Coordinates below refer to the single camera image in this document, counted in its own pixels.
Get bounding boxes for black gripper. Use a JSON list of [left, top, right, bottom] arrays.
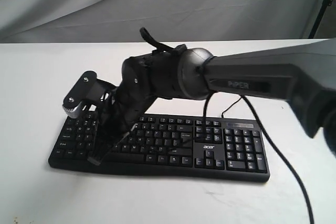
[[88, 90, 155, 165]]

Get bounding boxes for black acer keyboard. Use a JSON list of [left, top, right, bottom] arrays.
[[48, 111, 270, 183]]

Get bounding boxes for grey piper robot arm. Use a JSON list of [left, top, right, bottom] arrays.
[[89, 39, 335, 165]]

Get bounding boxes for grey backdrop cloth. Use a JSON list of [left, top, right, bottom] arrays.
[[1, 0, 323, 43]]

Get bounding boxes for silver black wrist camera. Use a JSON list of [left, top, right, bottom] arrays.
[[62, 70, 116, 119]]

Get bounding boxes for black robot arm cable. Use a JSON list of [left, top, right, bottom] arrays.
[[139, 26, 314, 224]]

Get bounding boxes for black USB cable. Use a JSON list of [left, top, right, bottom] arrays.
[[220, 95, 244, 119]]

